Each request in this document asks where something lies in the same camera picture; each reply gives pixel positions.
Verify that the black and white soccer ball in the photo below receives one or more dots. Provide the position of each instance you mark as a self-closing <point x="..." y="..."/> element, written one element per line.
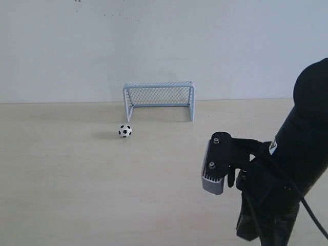
<point x="125" y="130"/>

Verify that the small white soccer goal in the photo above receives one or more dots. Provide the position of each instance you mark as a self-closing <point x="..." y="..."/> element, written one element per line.
<point x="168" y="94"/>

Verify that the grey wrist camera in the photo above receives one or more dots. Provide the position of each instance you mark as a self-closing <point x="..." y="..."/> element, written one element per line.
<point x="225" y="154"/>

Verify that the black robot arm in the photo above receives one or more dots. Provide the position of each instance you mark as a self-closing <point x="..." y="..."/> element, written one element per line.
<point x="300" y="145"/>

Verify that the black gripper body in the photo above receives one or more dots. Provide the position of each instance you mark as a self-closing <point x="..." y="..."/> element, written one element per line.
<point x="269" y="205"/>

